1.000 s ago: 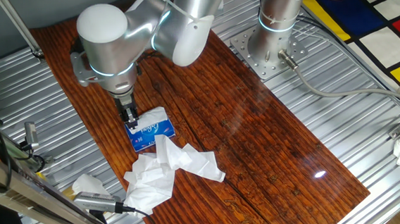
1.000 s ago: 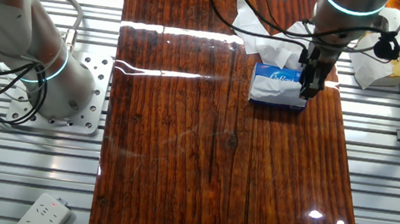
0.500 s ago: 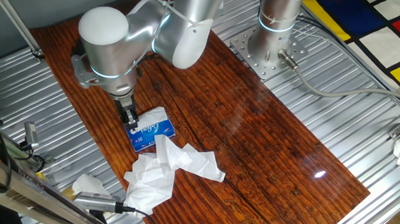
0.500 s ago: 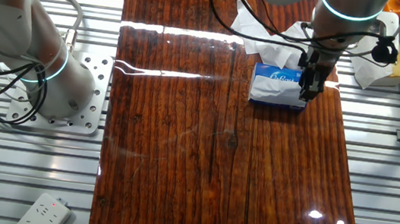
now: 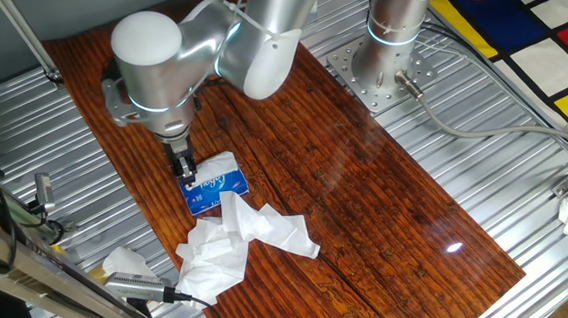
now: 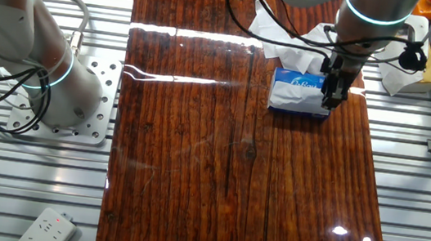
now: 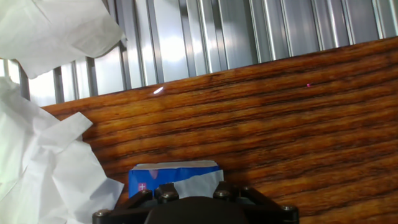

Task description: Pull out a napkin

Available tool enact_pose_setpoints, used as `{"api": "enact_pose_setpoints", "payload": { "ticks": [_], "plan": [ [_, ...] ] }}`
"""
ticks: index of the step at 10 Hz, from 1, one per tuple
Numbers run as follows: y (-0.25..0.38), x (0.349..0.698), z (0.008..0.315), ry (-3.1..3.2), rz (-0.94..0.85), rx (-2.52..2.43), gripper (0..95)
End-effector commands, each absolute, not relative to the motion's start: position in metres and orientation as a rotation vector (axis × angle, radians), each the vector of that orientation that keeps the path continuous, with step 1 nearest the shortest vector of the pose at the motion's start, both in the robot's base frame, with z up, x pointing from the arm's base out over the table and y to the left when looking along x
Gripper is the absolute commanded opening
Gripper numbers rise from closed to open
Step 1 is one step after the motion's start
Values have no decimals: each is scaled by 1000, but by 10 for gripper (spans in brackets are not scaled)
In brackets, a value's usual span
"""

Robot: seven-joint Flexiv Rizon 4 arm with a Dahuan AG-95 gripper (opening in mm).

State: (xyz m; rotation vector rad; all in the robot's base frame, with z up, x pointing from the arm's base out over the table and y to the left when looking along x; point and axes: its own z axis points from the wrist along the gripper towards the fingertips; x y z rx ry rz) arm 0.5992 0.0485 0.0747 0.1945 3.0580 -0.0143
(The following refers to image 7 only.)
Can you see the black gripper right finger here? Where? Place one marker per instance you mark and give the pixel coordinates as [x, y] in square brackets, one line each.
[270, 213]

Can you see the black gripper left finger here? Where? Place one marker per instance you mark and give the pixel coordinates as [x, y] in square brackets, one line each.
[124, 211]

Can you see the crumpled white napkin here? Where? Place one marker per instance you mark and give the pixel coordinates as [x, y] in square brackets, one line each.
[18, 130]
[77, 186]

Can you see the blue tissue pack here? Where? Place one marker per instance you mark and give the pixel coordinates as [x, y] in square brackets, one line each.
[146, 177]

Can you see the brown wooden board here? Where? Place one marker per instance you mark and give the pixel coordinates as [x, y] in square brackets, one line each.
[280, 124]

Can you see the white tissue sheet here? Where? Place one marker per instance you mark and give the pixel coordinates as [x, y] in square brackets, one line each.
[56, 31]

